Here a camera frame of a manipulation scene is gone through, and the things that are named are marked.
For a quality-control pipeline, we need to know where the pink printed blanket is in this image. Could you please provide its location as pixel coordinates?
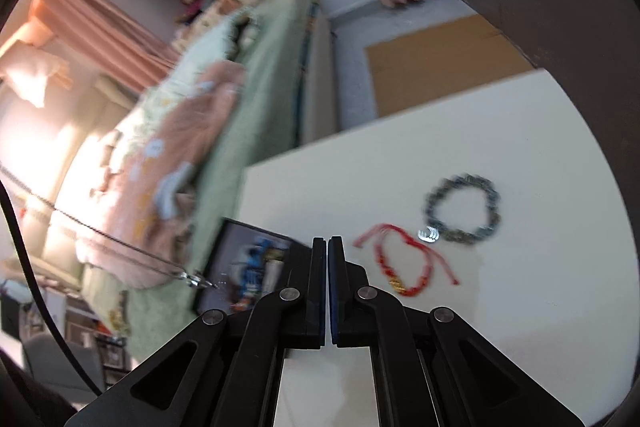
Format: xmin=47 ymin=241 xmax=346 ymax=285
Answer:
xmin=75 ymin=62 xmax=246 ymax=290

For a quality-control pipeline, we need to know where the brown cardboard sheet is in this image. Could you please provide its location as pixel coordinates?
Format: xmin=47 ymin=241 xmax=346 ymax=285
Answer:
xmin=365 ymin=14 xmax=536 ymax=118

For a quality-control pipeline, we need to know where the green bedspread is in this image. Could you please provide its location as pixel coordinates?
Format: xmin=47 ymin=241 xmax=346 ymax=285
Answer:
xmin=82 ymin=0 xmax=321 ymax=358

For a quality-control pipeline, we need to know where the grey beaded bracelet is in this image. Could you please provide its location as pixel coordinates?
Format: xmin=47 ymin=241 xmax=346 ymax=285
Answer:
xmin=424 ymin=174 xmax=502 ymax=244

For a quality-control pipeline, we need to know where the beige bed base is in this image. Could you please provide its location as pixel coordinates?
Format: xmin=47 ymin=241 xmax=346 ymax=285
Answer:
xmin=300 ymin=14 xmax=341 ymax=145

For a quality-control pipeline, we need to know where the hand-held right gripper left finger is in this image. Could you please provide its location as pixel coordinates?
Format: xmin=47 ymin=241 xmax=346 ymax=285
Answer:
xmin=64 ymin=237 xmax=327 ymax=427

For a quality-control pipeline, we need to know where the black cable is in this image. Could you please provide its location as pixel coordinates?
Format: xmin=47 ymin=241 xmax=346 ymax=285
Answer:
xmin=0 ymin=181 xmax=102 ymax=397

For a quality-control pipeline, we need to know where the white round bangle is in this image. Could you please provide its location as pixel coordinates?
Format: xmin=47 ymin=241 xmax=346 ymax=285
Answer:
xmin=264 ymin=256 xmax=290 ymax=289

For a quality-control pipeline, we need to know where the red string bracelet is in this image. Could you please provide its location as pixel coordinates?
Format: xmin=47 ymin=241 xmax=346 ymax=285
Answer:
xmin=354 ymin=223 xmax=461 ymax=298

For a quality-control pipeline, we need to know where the light green floral quilt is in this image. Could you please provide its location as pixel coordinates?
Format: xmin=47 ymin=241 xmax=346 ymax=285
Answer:
xmin=115 ymin=14 xmax=241 ymax=142

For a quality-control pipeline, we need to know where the white hanging cloth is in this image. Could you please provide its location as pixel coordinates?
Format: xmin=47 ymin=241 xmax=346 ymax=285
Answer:
xmin=0 ymin=47 xmax=71 ymax=108

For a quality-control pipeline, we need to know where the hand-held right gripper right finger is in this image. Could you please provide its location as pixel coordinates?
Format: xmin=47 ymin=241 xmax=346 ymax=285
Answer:
xmin=327 ymin=236 xmax=586 ymax=427

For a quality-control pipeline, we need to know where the black jewelry box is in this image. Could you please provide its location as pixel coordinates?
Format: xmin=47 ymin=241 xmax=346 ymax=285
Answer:
xmin=192 ymin=218 xmax=313 ymax=315

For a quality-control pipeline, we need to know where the silver chain necklace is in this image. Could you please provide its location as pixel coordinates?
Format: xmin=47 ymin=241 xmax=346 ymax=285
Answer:
xmin=0 ymin=162 xmax=219 ymax=290

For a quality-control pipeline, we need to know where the blue beaded bracelet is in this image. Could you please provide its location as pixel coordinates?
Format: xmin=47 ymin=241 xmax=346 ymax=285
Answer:
xmin=235 ymin=239 xmax=281 ymax=303

